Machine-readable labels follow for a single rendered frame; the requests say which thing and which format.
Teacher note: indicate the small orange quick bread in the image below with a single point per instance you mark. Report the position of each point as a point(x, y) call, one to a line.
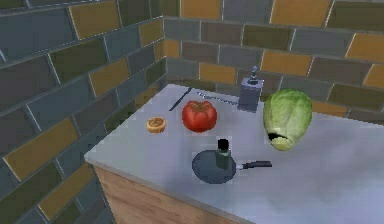
point(156, 124)

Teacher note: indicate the red tomato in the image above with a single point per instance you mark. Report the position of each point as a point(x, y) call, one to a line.
point(199, 116)

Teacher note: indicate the silver metal utensil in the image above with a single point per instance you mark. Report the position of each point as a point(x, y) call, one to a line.
point(216, 97)

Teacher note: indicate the green black-capped shaker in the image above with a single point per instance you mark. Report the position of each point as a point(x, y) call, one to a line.
point(222, 155)

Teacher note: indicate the dark grey frying pan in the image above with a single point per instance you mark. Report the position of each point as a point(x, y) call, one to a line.
point(208, 168)

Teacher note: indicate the grey soap dispenser bottle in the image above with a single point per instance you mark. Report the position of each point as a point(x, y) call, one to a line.
point(250, 95)

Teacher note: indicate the wooden counter with grey top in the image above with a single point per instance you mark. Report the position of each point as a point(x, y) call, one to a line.
point(253, 173)

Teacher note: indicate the green lettuce head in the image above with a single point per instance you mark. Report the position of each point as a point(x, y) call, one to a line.
point(287, 116)

